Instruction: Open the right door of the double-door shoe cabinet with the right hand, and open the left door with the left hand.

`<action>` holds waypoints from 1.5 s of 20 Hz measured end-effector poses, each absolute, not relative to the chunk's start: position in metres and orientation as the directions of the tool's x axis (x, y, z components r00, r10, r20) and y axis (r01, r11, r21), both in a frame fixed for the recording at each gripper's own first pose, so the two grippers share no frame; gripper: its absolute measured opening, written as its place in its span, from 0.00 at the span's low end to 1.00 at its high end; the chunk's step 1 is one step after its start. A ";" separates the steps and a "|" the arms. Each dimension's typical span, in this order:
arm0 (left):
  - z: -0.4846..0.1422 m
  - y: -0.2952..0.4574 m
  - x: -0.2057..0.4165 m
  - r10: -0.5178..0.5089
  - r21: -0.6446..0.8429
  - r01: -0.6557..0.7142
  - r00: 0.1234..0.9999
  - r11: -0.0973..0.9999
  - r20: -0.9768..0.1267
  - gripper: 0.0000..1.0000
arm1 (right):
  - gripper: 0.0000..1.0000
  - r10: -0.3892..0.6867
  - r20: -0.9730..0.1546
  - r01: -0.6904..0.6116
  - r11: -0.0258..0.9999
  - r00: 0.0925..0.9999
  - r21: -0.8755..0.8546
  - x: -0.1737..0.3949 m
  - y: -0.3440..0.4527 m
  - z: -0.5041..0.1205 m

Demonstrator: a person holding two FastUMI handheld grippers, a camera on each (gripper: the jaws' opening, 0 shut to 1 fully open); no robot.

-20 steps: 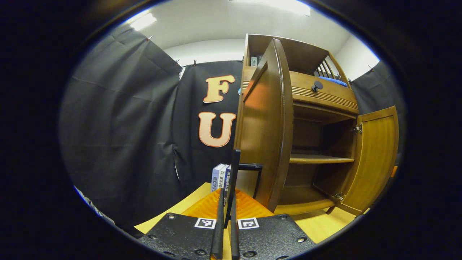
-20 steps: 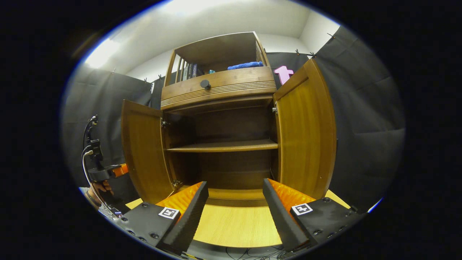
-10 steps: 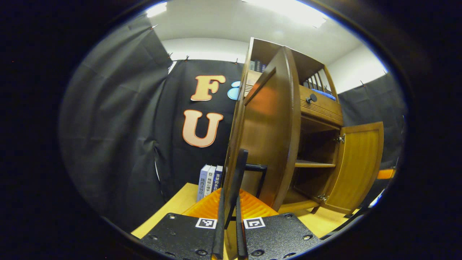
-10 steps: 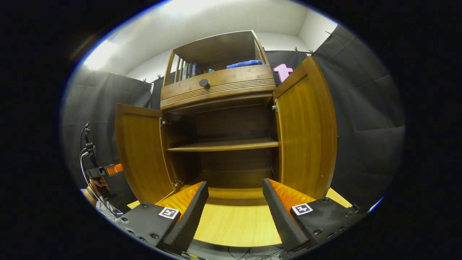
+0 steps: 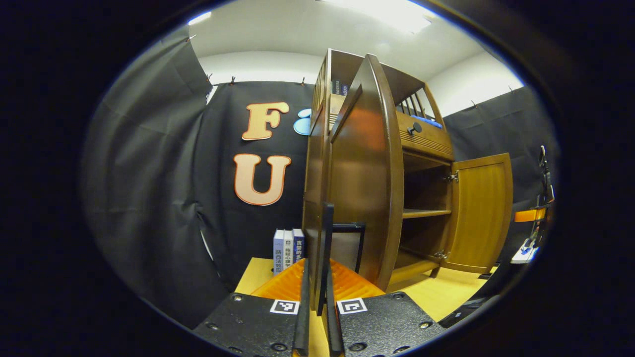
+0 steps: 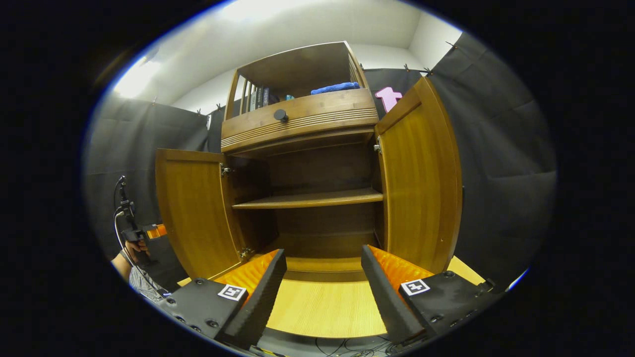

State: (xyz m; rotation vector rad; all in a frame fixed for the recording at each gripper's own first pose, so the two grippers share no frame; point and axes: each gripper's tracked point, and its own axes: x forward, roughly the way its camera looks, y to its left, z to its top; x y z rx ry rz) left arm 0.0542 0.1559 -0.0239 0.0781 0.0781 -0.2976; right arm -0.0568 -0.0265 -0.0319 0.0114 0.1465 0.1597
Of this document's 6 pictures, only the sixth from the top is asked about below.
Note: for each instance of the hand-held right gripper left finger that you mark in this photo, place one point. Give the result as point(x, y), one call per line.
point(260, 302)

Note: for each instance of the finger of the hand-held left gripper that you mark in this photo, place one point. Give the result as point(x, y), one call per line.
point(157, 231)

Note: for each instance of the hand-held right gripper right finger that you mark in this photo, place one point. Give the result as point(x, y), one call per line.
point(387, 302)

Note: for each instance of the wooden cabinet door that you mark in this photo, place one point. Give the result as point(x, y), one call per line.
point(421, 173)
point(193, 213)

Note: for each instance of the wooden double-door shoe cabinet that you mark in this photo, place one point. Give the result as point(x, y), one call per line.
point(302, 64)

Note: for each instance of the metal door hinge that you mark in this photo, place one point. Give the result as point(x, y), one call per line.
point(378, 146)
point(244, 253)
point(225, 171)

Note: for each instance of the grey patterned clothing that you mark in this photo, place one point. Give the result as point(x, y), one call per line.
point(144, 285)

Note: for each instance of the wooden inner shelf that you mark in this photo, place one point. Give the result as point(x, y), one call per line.
point(307, 198)

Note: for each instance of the grey book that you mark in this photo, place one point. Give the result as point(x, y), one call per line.
point(253, 100)

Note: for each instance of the black backdrop cloth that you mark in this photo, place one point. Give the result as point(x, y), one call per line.
point(496, 173)

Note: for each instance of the black round drawer knob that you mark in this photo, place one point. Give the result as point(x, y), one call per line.
point(281, 115)

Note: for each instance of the blue folded towel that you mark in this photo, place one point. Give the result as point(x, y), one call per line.
point(335, 88)

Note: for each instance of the ceiling light panel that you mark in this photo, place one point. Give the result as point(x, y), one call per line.
point(278, 7)

